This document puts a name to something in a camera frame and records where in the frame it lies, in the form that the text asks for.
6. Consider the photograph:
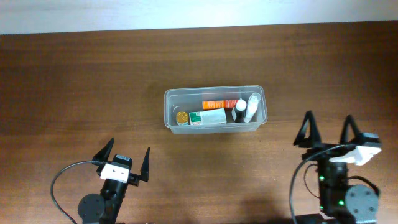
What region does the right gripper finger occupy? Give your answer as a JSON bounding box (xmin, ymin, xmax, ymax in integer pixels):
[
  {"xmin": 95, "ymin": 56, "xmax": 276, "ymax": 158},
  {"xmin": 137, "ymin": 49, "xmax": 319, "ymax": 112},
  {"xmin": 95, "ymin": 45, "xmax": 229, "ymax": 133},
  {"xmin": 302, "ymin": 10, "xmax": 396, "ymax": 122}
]
[
  {"xmin": 293, "ymin": 111, "xmax": 322, "ymax": 148},
  {"xmin": 338, "ymin": 114, "xmax": 362, "ymax": 146}
]

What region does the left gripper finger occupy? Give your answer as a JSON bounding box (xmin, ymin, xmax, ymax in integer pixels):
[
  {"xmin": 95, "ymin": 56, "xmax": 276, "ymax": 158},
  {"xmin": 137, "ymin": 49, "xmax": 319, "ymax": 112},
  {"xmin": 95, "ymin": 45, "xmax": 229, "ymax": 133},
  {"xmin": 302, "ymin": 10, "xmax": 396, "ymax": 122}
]
[
  {"xmin": 140, "ymin": 147, "xmax": 150, "ymax": 182},
  {"xmin": 93, "ymin": 138, "xmax": 114, "ymax": 162}
]

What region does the small jar gold lid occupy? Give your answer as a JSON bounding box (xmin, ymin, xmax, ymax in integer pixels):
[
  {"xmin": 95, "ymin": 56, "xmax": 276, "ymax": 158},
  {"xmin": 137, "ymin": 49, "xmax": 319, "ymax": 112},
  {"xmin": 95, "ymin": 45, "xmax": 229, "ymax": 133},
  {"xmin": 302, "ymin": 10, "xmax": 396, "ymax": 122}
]
[{"xmin": 175, "ymin": 111, "xmax": 189, "ymax": 126}]

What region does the white spray bottle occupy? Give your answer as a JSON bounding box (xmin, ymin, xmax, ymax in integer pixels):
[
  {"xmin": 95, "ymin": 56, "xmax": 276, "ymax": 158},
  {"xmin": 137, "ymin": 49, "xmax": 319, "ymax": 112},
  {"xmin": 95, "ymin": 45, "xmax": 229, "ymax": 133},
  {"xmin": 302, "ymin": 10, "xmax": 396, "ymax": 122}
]
[{"xmin": 243, "ymin": 93, "xmax": 262, "ymax": 123}]

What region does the dark bottle white cap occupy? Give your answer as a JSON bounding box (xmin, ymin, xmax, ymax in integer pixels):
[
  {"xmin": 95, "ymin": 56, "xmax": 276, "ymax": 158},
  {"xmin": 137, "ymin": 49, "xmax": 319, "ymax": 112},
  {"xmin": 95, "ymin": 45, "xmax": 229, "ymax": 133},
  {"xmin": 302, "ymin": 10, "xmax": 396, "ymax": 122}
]
[{"xmin": 231, "ymin": 98, "xmax": 247, "ymax": 123}]

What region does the white green medicine box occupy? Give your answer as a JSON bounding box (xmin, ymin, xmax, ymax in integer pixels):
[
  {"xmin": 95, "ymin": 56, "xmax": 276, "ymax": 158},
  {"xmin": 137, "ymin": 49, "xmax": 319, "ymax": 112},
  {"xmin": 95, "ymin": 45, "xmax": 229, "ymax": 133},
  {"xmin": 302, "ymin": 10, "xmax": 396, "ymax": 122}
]
[{"xmin": 189, "ymin": 108, "xmax": 226, "ymax": 125}]

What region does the orange tube white cap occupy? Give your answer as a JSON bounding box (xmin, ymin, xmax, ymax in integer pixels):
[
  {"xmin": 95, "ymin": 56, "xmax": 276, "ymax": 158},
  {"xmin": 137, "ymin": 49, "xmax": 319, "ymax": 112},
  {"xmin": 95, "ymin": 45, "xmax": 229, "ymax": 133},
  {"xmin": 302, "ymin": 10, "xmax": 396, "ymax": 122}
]
[{"xmin": 202, "ymin": 100, "xmax": 238, "ymax": 110}]

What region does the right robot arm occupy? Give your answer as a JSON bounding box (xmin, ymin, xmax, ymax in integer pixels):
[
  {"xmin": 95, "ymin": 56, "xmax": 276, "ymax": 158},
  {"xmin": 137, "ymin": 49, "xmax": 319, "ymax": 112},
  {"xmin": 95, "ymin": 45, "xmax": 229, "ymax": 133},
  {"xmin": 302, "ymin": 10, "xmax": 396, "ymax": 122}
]
[{"xmin": 289, "ymin": 111, "xmax": 381, "ymax": 223}]

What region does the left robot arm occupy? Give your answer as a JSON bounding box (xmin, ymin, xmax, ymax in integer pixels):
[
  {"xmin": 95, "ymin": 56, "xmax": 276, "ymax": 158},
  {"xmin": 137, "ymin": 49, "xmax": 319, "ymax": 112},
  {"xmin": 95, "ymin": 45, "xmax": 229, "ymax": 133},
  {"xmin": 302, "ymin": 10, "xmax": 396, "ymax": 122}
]
[{"xmin": 78, "ymin": 138, "xmax": 150, "ymax": 224}]

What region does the clear plastic container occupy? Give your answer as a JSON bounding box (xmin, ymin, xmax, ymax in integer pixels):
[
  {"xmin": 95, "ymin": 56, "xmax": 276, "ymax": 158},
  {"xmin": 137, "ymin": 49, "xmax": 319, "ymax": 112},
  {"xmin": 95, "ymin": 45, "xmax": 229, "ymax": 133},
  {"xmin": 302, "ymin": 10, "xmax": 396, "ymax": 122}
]
[{"xmin": 164, "ymin": 85, "xmax": 268, "ymax": 134}]

